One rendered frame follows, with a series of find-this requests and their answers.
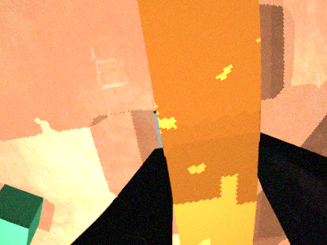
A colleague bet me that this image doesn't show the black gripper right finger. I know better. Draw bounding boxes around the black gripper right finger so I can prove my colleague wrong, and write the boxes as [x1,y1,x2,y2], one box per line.
[257,132,327,245]

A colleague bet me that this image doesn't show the teal cube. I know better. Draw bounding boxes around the teal cube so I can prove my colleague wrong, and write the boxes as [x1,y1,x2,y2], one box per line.
[0,185,44,245]

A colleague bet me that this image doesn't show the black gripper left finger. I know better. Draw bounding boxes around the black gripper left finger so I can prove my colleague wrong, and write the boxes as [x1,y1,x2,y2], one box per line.
[70,148,173,245]

